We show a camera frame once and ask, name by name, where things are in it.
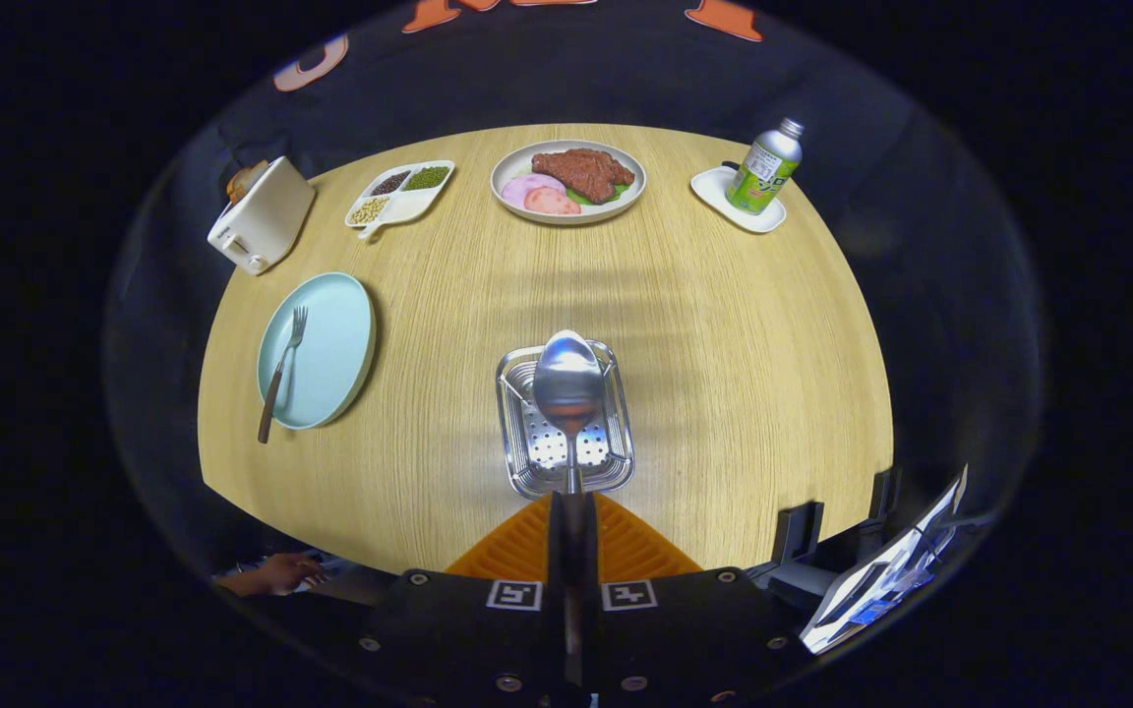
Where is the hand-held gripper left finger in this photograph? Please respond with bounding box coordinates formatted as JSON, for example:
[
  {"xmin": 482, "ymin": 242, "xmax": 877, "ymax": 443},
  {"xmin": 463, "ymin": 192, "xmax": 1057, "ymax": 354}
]
[{"xmin": 355, "ymin": 492, "xmax": 567, "ymax": 704}]

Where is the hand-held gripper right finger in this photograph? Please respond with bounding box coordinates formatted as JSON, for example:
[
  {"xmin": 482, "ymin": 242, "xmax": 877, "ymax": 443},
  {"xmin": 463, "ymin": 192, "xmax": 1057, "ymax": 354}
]
[{"xmin": 581, "ymin": 492, "xmax": 805, "ymax": 702}]

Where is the wooden-handled metal spoon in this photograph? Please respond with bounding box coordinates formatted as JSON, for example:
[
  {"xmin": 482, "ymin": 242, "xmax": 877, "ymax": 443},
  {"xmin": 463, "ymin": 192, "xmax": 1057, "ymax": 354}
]
[{"xmin": 532, "ymin": 329, "xmax": 607, "ymax": 512}]

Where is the wooden-handled metal fork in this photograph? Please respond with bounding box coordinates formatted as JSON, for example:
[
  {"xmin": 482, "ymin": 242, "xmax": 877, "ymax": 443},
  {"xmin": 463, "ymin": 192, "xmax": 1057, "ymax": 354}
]
[{"xmin": 257, "ymin": 306, "xmax": 309, "ymax": 444}]

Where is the perforated metal tray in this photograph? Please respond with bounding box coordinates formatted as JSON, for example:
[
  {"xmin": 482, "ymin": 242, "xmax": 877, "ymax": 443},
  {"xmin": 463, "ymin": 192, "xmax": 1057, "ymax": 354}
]
[{"xmin": 496, "ymin": 340, "xmax": 635, "ymax": 500}]

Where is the light blue round plate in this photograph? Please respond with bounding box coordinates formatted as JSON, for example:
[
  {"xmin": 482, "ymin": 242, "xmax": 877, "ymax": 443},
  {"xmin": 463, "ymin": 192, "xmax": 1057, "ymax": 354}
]
[{"xmin": 256, "ymin": 272, "xmax": 377, "ymax": 431}]

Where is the reddish pink ham slice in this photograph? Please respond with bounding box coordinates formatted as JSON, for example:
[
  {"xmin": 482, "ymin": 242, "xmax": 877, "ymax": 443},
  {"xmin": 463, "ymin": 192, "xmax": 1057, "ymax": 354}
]
[{"xmin": 524, "ymin": 187, "xmax": 582, "ymax": 216}]

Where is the green lettuce leaf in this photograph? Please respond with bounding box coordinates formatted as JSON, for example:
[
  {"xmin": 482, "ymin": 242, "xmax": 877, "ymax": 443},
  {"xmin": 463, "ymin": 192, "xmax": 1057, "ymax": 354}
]
[{"xmin": 565, "ymin": 183, "xmax": 632, "ymax": 207}]

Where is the pale pink ham slice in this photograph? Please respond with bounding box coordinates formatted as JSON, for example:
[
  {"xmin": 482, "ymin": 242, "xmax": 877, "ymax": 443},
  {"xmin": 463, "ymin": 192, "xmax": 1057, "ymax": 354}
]
[{"xmin": 502, "ymin": 174, "xmax": 567, "ymax": 207}]

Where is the white divided bean dish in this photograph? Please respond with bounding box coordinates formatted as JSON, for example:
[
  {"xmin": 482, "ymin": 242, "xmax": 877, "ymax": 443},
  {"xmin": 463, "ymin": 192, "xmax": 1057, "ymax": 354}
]
[{"xmin": 345, "ymin": 160, "xmax": 455, "ymax": 241}]

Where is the brown steak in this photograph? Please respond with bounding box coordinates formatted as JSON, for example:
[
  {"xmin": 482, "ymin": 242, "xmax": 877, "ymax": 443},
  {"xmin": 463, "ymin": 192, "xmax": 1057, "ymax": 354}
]
[{"xmin": 531, "ymin": 148, "xmax": 635, "ymax": 205}]

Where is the small white square dish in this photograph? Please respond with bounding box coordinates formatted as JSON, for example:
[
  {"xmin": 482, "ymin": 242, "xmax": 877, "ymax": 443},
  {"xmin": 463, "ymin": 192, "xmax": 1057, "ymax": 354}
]
[{"xmin": 690, "ymin": 165, "xmax": 788, "ymax": 234}]

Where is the beige round dinner plate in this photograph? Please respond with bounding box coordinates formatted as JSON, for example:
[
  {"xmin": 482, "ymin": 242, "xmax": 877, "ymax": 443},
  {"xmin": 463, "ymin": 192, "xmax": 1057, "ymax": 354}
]
[{"xmin": 490, "ymin": 140, "xmax": 647, "ymax": 226}]

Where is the green labelled metal bottle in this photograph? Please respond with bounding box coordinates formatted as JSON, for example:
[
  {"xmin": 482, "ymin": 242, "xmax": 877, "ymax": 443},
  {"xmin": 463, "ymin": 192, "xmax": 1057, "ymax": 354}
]
[{"xmin": 726, "ymin": 118, "xmax": 805, "ymax": 216}]

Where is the cream toaster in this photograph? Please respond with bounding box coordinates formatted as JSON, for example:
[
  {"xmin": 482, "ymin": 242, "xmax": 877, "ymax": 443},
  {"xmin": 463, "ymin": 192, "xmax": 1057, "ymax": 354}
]
[{"xmin": 208, "ymin": 156, "xmax": 317, "ymax": 276}]

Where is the brown bread slice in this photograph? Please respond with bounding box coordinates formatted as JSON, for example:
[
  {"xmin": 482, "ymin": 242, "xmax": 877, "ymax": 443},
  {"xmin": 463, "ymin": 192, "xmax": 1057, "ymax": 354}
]
[{"xmin": 226, "ymin": 160, "xmax": 270, "ymax": 205}]

